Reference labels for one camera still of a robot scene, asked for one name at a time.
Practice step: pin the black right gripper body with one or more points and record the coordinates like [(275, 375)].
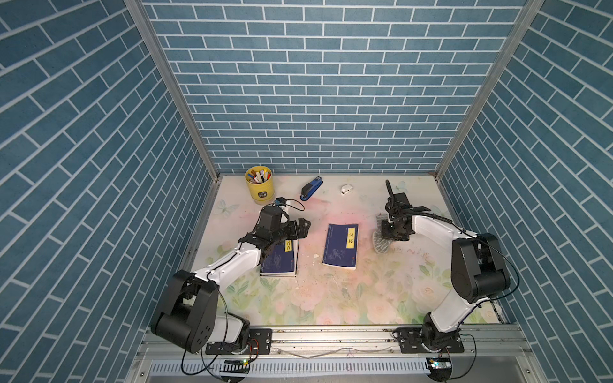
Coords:
[(389, 231)]

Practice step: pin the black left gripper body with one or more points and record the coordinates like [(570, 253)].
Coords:
[(286, 232)]

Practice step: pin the grey wiping cloth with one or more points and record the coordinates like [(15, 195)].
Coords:
[(379, 238)]

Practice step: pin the blue book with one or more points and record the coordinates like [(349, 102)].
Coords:
[(283, 261), (341, 246)]

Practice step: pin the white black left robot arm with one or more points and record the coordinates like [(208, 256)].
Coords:
[(187, 313)]

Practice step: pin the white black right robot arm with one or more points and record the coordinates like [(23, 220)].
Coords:
[(478, 271)]

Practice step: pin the blue black stapler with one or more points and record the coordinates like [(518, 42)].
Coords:
[(311, 188)]

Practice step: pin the yellow pen cup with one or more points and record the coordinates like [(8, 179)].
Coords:
[(260, 184)]

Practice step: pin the small white stapler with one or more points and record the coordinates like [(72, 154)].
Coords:
[(347, 188)]

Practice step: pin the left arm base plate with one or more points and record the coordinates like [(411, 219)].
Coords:
[(255, 341)]

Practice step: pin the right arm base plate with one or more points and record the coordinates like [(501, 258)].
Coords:
[(414, 340)]

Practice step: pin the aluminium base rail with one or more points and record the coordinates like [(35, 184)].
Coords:
[(497, 340)]

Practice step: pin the aluminium corner post right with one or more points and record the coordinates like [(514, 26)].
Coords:
[(520, 27)]

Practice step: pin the aluminium corner post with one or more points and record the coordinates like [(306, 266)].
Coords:
[(145, 28), (520, 27)]

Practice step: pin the white cable duct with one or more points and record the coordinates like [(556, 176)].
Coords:
[(295, 367)]

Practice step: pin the aluminium corner post left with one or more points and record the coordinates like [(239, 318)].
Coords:
[(145, 28)]

